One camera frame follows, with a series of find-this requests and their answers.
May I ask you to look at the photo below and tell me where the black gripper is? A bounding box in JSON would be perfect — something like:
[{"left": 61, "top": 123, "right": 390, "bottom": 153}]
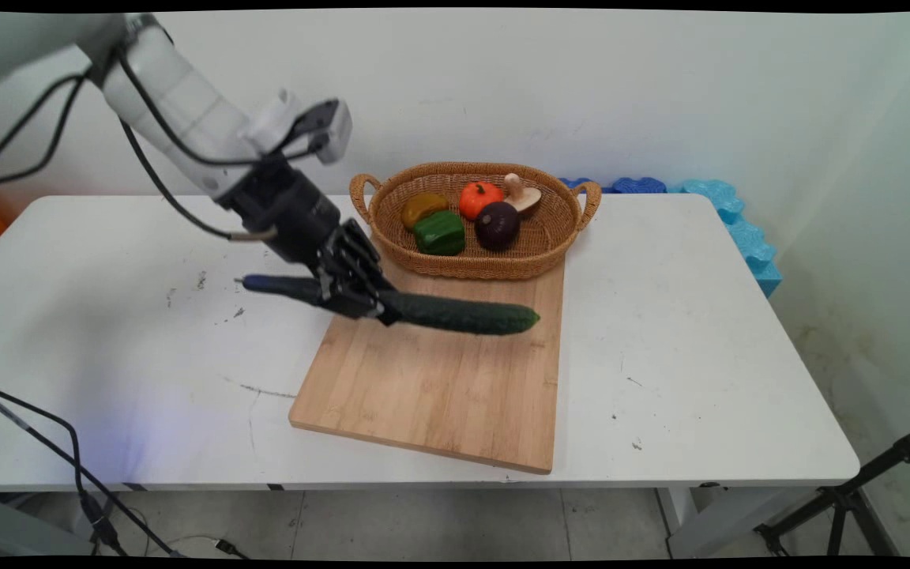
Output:
[{"left": 222, "top": 162, "right": 403, "bottom": 327}]

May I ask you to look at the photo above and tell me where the dark green cucumber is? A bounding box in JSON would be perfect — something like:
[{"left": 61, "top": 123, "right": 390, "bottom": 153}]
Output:
[{"left": 237, "top": 273, "right": 541, "bottom": 337}]

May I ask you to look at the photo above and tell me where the green bell pepper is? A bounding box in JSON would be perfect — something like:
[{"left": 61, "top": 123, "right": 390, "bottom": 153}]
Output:
[{"left": 412, "top": 210, "right": 467, "bottom": 256}]

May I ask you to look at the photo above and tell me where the orange pumpkin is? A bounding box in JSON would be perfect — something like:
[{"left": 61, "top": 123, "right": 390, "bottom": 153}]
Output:
[{"left": 458, "top": 180, "right": 506, "bottom": 221}]

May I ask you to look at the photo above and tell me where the dark purple onion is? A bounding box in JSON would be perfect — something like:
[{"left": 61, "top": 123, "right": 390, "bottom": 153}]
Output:
[{"left": 475, "top": 202, "right": 521, "bottom": 252}]

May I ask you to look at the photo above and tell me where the wooden cutting board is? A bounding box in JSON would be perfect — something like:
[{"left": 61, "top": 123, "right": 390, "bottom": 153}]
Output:
[{"left": 289, "top": 254, "right": 566, "bottom": 476}]

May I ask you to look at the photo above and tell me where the beige mushroom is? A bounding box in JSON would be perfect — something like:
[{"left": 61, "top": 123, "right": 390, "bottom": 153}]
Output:
[{"left": 502, "top": 173, "right": 543, "bottom": 216}]

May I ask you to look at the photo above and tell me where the woven wicker basket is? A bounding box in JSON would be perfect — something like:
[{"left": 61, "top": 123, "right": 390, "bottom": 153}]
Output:
[{"left": 349, "top": 162, "right": 604, "bottom": 281}]

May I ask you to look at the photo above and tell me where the light blue foam mat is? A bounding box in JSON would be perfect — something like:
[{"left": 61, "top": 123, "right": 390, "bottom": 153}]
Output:
[{"left": 667, "top": 179, "right": 784, "bottom": 299}]

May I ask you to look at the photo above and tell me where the white table leg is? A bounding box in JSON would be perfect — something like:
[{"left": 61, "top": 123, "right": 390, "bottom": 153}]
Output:
[{"left": 656, "top": 484, "right": 823, "bottom": 559}]

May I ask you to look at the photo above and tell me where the black tripod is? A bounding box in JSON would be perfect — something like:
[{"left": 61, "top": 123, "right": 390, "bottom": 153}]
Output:
[{"left": 754, "top": 420, "right": 910, "bottom": 558}]

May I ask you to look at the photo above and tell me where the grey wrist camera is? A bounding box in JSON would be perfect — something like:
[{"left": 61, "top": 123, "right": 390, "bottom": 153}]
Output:
[{"left": 246, "top": 89, "right": 354, "bottom": 165}]

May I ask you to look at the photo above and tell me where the black floor cable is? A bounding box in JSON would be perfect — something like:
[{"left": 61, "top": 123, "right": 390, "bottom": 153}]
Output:
[
  {"left": 0, "top": 382, "right": 126, "bottom": 556},
  {"left": 0, "top": 389, "right": 186, "bottom": 559}
]

